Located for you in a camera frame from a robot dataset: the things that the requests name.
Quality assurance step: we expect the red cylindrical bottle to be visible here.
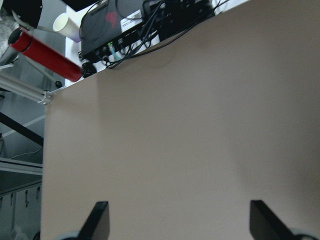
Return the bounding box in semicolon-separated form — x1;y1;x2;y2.
7;27;82;82

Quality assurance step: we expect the white paper cup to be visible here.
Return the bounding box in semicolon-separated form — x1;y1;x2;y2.
52;12;81;43

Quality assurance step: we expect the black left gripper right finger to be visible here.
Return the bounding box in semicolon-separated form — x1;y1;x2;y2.
249;200;296;240

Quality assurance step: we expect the black laptop red logo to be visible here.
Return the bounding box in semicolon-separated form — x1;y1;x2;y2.
80;0;143;55

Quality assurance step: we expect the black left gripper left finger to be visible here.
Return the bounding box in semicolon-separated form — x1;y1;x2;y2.
77;201;110;240

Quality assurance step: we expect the aluminium frame rail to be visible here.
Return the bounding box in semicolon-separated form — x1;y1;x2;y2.
0;72;53;105

